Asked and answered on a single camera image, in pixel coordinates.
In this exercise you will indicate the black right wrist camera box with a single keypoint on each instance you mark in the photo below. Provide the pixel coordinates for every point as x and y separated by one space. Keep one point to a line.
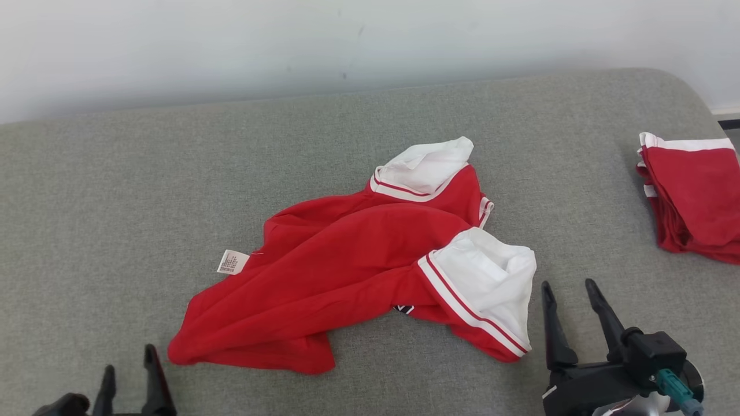
656 353

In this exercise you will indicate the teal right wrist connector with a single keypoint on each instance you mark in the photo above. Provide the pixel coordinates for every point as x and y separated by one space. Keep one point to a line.
679 392

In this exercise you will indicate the red garment with white stripes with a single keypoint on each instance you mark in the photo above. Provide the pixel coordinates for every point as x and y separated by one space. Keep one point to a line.
699 196

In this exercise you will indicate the dark wall baseboard strip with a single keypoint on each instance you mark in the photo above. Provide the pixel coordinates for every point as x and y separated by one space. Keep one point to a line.
729 123

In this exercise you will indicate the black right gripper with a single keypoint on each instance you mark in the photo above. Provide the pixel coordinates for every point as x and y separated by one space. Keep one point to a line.
589 390

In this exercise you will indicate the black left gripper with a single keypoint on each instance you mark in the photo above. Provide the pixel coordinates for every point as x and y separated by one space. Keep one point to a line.
63 405

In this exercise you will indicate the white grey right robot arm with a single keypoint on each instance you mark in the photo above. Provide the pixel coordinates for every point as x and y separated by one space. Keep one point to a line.
694 384

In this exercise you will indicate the red garment with white sleeves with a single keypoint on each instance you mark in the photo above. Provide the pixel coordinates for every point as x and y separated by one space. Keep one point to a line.
324 260

